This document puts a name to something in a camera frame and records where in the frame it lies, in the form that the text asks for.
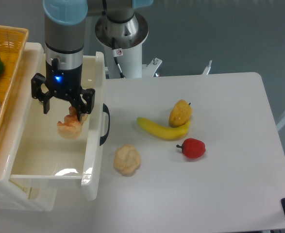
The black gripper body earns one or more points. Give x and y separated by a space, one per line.
62 84

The square toasted bread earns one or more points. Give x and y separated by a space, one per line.
71 128

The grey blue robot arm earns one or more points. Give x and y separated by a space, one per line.
65 26

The white open upper drawer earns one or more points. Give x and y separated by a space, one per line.
49 161

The round bread roll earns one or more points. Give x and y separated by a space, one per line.
127 160

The white drawer cabinet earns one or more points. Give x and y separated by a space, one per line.
21 195

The yellow woven basket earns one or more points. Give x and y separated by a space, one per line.
12 43

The yellow banana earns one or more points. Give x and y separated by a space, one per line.
163 132

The orange yellow bell pepper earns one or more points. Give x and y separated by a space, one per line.
180 114

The black drawer handle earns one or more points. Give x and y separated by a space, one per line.
106 124

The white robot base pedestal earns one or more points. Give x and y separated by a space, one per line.
122 42

